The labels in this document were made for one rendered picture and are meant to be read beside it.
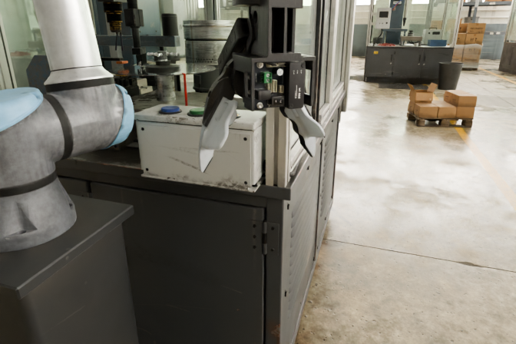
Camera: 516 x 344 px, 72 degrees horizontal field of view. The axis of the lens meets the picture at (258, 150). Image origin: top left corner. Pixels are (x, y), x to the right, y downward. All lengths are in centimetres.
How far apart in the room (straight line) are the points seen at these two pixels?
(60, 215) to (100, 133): 15
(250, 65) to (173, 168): 50
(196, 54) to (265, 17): 149
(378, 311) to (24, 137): 139
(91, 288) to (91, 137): 27
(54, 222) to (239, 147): 35
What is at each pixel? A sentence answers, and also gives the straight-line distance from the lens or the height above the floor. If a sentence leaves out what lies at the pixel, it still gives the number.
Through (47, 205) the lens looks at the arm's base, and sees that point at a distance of 67.
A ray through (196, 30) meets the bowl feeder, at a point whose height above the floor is 106.
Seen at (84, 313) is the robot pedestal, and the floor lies 61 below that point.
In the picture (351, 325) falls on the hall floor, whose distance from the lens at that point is 155.
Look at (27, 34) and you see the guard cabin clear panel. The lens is 241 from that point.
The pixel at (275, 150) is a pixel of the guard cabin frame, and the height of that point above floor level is 83.
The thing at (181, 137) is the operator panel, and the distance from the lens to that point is 77.
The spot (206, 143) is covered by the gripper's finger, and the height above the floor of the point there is 95.
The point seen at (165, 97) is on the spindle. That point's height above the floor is 86.
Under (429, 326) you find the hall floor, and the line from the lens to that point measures 164.
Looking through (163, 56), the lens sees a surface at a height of 99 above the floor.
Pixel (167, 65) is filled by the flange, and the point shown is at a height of 96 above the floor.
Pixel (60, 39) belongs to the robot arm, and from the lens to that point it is 71.
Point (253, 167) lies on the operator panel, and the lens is 73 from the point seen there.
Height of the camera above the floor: 107
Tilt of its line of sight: 19 degrees down
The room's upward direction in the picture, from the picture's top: straight up
